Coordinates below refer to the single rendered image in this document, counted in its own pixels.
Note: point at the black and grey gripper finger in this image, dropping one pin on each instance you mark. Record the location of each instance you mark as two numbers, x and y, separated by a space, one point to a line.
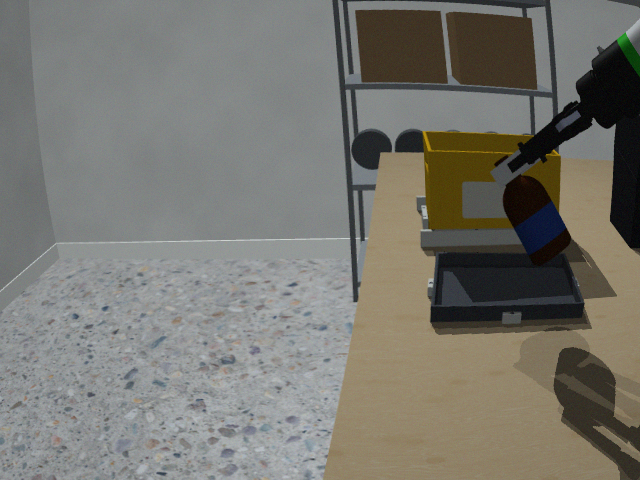
543 158
533 149

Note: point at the brown glass bottle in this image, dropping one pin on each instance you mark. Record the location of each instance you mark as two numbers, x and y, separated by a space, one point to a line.
535 219

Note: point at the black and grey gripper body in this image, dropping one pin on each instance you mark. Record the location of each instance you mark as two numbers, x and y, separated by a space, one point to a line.
594 104

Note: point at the yellow open-top crate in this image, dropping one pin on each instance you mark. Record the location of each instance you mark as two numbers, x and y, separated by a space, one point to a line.
461 190

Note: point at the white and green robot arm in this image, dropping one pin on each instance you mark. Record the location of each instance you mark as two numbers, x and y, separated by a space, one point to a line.
618 70

